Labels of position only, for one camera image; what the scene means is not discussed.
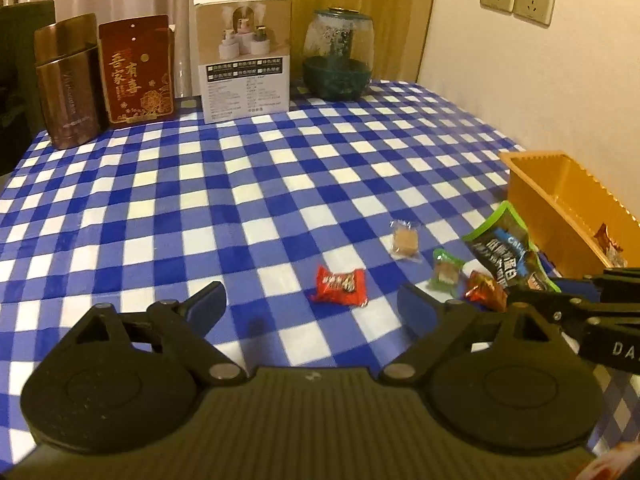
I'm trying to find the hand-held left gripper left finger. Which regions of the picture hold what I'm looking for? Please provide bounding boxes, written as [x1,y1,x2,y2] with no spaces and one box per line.
[65,281,248,386]

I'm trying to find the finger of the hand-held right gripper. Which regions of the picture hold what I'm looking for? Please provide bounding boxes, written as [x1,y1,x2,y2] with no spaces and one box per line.
[507,289,640,332]
[555,268,640,304]

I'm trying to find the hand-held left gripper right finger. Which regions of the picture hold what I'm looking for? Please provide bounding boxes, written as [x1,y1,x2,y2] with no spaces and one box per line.
[378,282,576,386]

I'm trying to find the green cake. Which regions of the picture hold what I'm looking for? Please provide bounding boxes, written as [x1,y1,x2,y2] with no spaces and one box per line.
[431,248,466,297]

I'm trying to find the dark red candy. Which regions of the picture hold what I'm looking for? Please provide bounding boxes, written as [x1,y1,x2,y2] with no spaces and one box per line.
[594,224,626,267]

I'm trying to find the clear brown candy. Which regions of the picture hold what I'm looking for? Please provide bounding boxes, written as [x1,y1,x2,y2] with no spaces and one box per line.
[389,219,422,262]

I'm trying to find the red gold snack packet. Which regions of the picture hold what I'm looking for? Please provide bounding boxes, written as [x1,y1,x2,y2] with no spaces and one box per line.
[462,270,508,313]

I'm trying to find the large red snack packet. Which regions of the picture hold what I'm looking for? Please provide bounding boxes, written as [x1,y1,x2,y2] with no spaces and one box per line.
[309,265,370,308]

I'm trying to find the black green snack packet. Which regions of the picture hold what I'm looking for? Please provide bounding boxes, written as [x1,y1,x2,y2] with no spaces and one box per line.
[461,201,561,293]

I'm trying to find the orange plastic tray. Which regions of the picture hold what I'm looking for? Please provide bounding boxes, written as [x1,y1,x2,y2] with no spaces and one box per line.
[500,150,640,273]

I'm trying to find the blue white checked tablecloth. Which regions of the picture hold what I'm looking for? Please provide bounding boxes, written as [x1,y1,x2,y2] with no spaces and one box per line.
[0,80,640,466]

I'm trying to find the red gold printed box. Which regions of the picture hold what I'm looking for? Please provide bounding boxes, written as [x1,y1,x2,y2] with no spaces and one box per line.
[97,14,177,123]

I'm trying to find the white cardboard product box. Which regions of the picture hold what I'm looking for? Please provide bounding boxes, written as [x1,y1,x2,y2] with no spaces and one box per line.
[189,0,293,123]

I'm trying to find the round glass jar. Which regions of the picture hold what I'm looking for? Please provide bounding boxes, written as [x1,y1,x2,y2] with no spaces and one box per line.
[302,7,376,101]

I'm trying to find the brown metal canister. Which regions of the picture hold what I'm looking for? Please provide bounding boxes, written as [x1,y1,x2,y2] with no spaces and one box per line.
[34,13,110,150]

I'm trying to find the wood grain panel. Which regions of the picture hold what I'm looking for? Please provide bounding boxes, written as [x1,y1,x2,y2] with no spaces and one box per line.
[207,0,441,83]

